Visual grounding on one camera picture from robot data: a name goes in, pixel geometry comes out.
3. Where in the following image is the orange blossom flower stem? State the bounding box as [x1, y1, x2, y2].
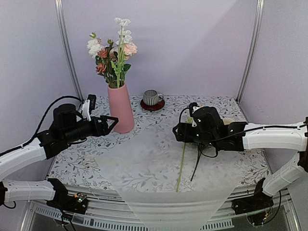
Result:
[176, 107, 189, 192]

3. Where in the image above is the floral patterned table mat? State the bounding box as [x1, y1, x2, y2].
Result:
[48, 96, 271, 190]

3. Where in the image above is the right aluminium frame post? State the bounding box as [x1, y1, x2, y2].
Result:
[236, 0, 265, 104]

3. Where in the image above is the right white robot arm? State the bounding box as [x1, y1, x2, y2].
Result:
[172, 103, 308, 210]

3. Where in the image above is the cream white mug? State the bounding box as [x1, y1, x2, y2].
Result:
[222, 118, 235, 125]

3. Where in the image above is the rust red rose stem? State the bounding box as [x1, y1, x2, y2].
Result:
[95, 48, 116, 88]

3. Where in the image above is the striped grey ceramic cup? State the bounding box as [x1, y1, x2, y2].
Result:
[142, 90, 164, 106]

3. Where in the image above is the pink tall vase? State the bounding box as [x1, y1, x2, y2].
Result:
[108, 84, 134, 133]

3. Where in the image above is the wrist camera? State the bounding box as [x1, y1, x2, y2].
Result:
[79, 94, 97, 121]
[188, 103, 200, 127]

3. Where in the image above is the aluminium frame post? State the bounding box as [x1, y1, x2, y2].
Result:
[236, 0, 265, 104]
[54, 0, 84, 99]

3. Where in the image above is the dark red saucer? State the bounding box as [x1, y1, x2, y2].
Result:
[140, 96, 165, 112]

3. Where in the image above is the left aluminium frame post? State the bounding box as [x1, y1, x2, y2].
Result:
[54, 0, 84, 99]

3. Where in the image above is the peach rose flower stem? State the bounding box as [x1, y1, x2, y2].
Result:
[120, 43, 138, 84]

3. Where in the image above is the aluminium front rail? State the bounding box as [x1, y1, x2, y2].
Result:
[21, 186, 301, 231]

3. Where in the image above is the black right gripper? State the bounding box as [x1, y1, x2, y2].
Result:
[173, 122, 218, 148]

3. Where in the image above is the pink peony flower stem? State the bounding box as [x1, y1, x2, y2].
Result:
[106, 39, 118, 89]

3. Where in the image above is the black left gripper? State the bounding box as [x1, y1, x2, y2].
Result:
[63, 115, 119, 144]

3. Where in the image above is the white translucent wrapping paper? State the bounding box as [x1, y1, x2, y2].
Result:
[99, 127, 241, 231]

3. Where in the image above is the white peony flower stem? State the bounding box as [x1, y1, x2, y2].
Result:
[87, 32, 104, 59]

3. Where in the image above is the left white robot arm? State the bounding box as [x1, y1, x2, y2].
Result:
[0, 103, 118, 209]

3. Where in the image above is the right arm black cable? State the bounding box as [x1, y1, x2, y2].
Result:
[178, 107, 308, 158]

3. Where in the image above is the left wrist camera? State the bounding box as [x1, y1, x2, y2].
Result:
[79, 94, 97, 121]

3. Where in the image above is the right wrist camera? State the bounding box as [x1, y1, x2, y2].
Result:
[188, 103, 200, 127]

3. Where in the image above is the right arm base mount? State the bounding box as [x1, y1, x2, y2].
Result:
[231, 178, 274, 215]

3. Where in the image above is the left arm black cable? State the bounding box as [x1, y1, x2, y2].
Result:
[0, 95, 84, 157]

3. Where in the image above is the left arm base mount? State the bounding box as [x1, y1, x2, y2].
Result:
[46, 179, 89, 215]

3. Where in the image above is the white rose flower stem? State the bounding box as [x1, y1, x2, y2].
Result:
[111, 17, 133, 88]

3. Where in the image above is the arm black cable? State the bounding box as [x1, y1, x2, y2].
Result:
[0, 95, 84, 157]
[178, 107, 308, 158]

